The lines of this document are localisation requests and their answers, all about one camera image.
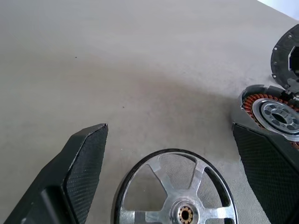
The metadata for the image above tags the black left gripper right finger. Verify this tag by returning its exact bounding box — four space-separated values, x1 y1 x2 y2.
232 123 299 224

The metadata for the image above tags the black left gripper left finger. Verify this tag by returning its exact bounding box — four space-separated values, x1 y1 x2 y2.
3 123 109 224

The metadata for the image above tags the silver spoked rotor black rim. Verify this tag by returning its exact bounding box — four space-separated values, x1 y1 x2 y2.
116 148 239 224

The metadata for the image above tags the round hinged motor housing lid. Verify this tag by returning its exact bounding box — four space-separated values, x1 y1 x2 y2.
270 24 299 89

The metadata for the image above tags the motor housing with copper windings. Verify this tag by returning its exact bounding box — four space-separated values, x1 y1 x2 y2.
231 84 299 151

